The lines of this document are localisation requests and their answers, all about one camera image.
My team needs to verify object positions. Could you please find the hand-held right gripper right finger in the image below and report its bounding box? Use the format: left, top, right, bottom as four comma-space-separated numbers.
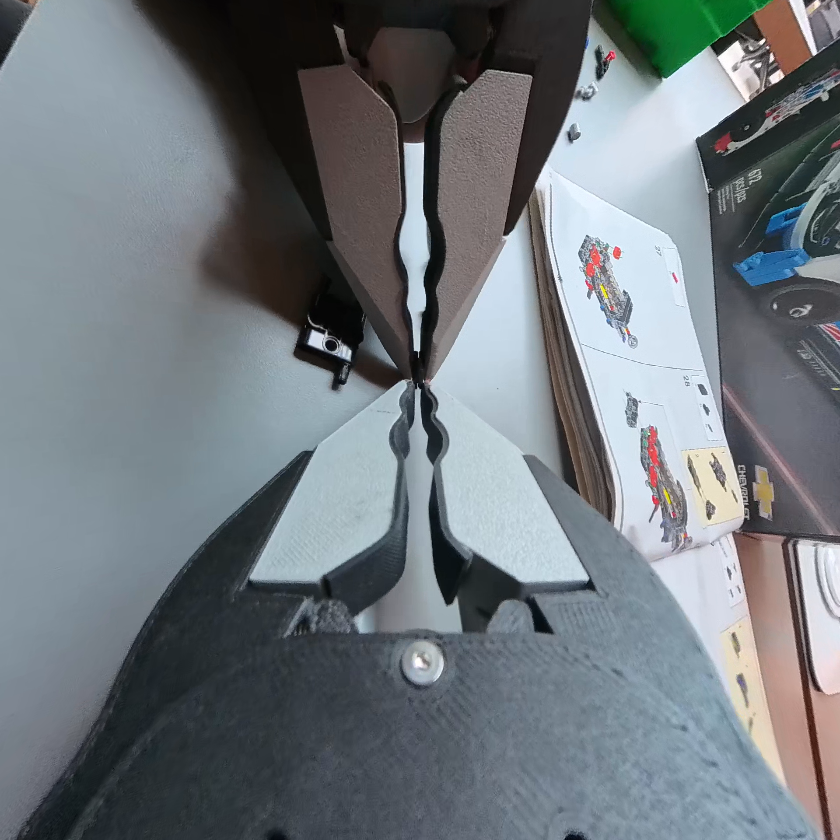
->
422, 386, 592, 606

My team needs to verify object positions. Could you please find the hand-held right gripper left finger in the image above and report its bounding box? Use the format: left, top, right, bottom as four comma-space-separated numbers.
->
248, 381, 419, 619

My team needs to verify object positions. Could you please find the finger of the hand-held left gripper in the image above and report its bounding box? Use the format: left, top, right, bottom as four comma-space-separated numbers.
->
420, 67, 535, 383
297, 64, 421, 380

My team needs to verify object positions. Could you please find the open lego instruction booklet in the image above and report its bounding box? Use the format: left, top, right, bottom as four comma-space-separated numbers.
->
527, 167, 791, 791

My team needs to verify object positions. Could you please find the black lego set box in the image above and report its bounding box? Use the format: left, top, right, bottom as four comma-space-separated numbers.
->
694, 42, 840, 538

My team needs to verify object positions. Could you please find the green plastic bin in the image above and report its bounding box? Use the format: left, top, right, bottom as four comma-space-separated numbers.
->
602, 0, 800, 81

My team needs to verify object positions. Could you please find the white rounded tray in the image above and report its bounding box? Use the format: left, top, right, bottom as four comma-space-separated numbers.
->
786, 537, 840, 698

